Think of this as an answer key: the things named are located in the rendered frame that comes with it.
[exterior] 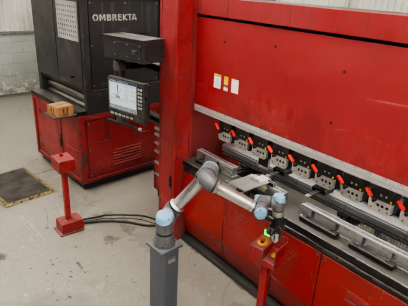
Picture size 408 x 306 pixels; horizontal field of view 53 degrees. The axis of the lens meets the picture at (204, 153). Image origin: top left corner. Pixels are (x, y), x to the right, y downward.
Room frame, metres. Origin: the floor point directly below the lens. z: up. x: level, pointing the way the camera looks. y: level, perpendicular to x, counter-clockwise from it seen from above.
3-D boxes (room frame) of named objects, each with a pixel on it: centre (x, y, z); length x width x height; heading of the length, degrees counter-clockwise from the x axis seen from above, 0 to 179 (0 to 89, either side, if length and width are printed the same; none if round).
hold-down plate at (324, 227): (2.46, -0.82, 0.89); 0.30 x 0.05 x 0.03; 40
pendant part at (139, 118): (3.54, 0.68, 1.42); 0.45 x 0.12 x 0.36; 54
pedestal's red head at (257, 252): (2.36, -0.47, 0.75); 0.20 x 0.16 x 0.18; 51
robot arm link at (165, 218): (2.33, 0.23, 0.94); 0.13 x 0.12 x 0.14; 168
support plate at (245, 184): (2.86, -0.36, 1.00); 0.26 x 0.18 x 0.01; 130
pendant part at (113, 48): (3.64, 0.67, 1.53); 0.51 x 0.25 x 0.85; 54
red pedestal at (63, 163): (3.59, 1.34, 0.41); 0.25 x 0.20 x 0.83; 130
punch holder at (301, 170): (2.67, -0.71, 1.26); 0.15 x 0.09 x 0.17; 40
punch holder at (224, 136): (3.28, -0.19, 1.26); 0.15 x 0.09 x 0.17; 40
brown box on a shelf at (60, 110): (4.34, 1.61, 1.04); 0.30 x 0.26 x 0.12; 44
